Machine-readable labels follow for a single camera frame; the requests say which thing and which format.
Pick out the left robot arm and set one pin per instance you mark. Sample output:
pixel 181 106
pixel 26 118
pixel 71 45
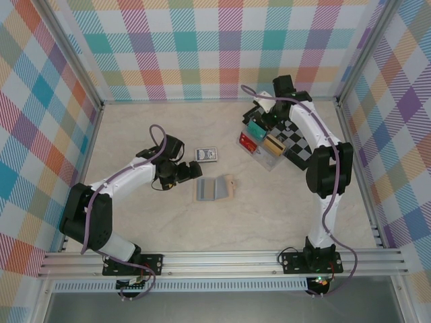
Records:
pixel 91 218

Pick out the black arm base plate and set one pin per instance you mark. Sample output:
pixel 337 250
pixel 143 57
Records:
pixel 293 264
pixel 151 264

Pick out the clear acrylic card stand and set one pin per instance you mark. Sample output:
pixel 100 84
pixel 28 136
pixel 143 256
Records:
pixel 266 161

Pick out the teal credit card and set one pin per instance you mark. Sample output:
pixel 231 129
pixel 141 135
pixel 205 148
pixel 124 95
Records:
pixel 256 132

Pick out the small circuit board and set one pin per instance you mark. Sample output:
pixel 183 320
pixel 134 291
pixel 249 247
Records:
pixel 133 285
pixel 320 282

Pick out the aluminium frame side rail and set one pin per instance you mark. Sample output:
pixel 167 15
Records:
pixel 82 175
pixel 362 188

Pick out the aluminium mounting rail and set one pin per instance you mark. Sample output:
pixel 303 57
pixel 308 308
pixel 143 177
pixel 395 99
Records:
pixel 219 264

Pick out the aluminium frame cross rail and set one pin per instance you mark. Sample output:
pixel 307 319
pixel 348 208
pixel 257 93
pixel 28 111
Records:
pixel 202 100

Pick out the blue playing card box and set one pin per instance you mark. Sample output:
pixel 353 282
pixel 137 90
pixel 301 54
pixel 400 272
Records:
pixel 206 155

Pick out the gold credit card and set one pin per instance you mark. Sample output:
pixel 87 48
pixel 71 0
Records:
pixel 273 145

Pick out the black grey checkerboard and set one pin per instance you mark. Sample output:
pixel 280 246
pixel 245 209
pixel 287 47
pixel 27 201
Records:
pixel 296 144

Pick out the aluminium frame post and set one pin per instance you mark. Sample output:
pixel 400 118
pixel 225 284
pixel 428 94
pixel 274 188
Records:
pixel 365 55
pixel 72 55

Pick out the red gold-print credit card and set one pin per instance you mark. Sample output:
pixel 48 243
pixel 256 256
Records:
pixel 247 143

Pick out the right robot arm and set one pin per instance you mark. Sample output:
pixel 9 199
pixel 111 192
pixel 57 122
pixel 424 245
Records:
pixel 328 175

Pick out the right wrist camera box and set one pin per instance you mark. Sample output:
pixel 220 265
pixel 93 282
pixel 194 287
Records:
pixel 266 103

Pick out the beige leather card holder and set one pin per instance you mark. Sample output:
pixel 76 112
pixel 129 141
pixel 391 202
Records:
pixel 205 190

